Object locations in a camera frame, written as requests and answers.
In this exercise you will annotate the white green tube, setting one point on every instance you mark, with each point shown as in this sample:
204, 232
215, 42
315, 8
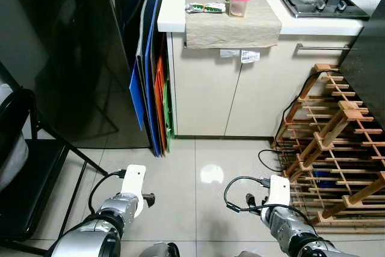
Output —
204, 8

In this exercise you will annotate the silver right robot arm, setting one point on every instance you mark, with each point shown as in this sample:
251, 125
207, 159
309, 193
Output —
295, 233

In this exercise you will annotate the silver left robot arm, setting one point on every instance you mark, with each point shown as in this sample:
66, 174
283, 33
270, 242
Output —
114, 209

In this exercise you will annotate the dark grey fridge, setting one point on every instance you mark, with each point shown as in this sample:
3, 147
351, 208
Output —
370, 64

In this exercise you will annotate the grey left robot foot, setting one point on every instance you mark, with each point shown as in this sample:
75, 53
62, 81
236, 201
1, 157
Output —
157, 250

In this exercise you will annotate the grey robot foot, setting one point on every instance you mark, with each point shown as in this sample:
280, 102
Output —
157, 250
251, 254

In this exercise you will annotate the grey right robot foot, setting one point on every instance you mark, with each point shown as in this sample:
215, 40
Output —
251, 254

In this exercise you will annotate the green board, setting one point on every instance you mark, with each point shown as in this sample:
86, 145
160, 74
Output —
168, 118

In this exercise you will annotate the black tripod stand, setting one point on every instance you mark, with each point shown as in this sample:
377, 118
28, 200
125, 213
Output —
72, 148

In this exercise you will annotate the orange board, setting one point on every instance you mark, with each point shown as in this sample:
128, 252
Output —
160, 100

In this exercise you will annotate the blue board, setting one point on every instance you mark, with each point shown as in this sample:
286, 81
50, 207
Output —
137, 100

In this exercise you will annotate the wooden slatted rack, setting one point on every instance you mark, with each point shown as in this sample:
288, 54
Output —
337, 130

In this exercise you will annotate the white kitchen counter cabinet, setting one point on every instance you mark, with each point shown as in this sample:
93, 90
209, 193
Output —
204, 100

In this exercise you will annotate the black office chair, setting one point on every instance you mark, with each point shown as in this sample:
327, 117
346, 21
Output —
30, 185

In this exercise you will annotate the white printed price tag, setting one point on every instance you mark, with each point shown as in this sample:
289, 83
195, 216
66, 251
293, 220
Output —
250, 56

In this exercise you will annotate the plain white tag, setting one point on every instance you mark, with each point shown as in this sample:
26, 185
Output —
230, 53

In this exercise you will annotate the beige cloth mat with tags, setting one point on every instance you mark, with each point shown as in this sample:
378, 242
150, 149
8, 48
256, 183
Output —
231, 31

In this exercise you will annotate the grey board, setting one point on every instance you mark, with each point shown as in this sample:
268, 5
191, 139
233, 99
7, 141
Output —
146, 22

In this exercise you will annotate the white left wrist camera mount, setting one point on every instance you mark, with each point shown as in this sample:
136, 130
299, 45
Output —
135, 185

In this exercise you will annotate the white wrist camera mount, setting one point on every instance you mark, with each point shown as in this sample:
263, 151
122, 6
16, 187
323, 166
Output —
135, 185
278, 191

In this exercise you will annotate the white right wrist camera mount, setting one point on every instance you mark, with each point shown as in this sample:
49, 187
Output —
278, 191

